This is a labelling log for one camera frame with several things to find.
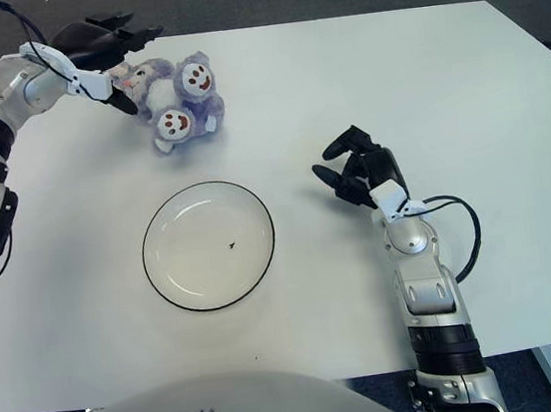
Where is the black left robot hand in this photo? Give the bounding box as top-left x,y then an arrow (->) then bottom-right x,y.
47,7 -> 175,126

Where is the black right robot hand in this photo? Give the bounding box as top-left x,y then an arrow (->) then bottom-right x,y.
305,119 -> 411,217

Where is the purple plush bunny doll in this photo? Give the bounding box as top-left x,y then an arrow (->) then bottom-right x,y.
104,47 -> 232,161

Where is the white plate black rim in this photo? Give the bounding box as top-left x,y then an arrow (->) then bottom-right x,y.
134,174 -> 284,317

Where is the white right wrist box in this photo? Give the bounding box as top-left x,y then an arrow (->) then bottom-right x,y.
367,176 -> 429,225

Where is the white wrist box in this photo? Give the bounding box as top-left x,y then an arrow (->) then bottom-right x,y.
17,32 -> 116,111
367,176 -> 429,225

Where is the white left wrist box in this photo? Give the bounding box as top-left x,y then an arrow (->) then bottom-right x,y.
17,32 -> 116,111

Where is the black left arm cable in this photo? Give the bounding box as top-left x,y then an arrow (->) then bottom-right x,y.
0,0 -> 110,294

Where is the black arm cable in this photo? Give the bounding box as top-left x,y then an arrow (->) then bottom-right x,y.
0,0 -> 110,294
404,191 -> 489,288

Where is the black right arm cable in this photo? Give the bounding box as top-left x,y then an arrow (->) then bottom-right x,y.
404,191 -> 489,288

